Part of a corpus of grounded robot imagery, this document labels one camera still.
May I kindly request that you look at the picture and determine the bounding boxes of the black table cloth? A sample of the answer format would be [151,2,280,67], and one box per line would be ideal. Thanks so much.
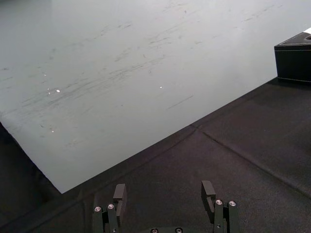
[0,77,311,233]

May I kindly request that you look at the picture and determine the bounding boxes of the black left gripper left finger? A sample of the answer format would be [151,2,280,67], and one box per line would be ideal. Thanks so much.
[92,183,127,233]

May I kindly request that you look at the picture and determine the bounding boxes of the black leather tissue box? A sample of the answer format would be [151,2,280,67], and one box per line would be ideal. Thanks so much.
[274,26,311,85]

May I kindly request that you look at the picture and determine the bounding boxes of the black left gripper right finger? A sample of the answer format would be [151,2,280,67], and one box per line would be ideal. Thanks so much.
[201,180,239,233]

